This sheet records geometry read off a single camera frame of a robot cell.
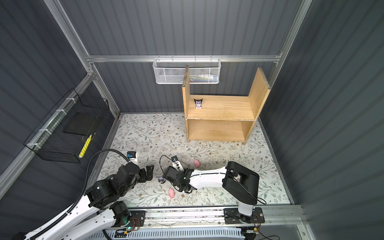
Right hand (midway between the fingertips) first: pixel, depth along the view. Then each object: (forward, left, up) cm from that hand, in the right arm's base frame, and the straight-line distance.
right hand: (178, 174), depth 86 cm
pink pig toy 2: (-10, +3, 0) cm, 11 cm away
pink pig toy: (+8, -11, -1) cm, 13 cm away
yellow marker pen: (+5, +40, +27) cm, 49 cm away
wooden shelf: (+22, -25, +24) cm, 41 cm away
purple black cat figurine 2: (+29, -12, +29) cm, 43 cm away
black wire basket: (+8, +54, +28) cm, 61 cm away
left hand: (-2, +14, +14) cm, 20 cm away
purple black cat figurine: (-3, +9, +2) cm, 10 cm away
